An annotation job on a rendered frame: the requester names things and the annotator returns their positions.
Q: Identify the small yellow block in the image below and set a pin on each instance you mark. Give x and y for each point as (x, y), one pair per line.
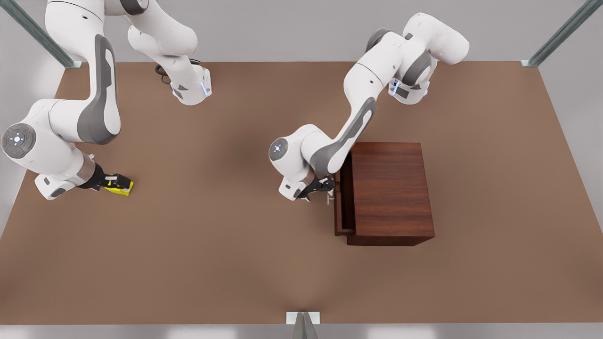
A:
(123, 189)

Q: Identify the dark brown wooden drawer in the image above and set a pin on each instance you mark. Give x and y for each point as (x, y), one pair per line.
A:
(345, 197)

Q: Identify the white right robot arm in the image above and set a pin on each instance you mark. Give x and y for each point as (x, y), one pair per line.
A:
(61, 122)

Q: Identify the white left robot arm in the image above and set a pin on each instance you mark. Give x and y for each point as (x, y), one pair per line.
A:
(362, 89)

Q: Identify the dark brown wooden cabinet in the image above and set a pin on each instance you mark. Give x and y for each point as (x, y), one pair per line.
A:
(391, 193)

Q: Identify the silver frame post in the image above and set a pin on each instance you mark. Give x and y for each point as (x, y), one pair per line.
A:
(302, 325)
(40, 35)
(560, 35)

